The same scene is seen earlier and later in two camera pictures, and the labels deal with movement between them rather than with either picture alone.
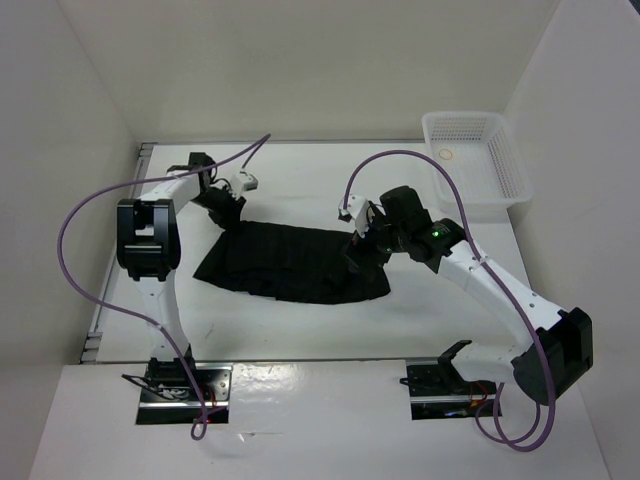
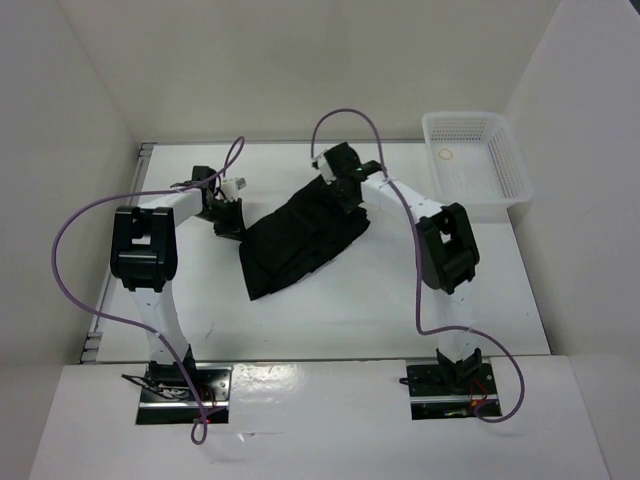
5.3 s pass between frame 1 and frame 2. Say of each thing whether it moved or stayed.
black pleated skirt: moved
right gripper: moved
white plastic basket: stayed
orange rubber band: stayed
